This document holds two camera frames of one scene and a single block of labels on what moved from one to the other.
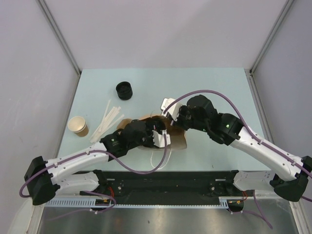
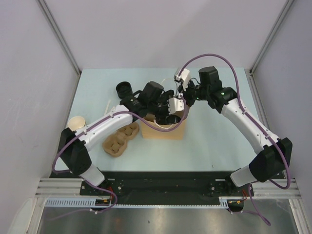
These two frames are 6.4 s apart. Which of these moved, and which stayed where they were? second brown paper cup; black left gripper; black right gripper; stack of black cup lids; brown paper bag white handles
Moved: brown paper bag white handles; black right gripper; black left gripper
Stayed: second brown paper cup; stack of black cup lids
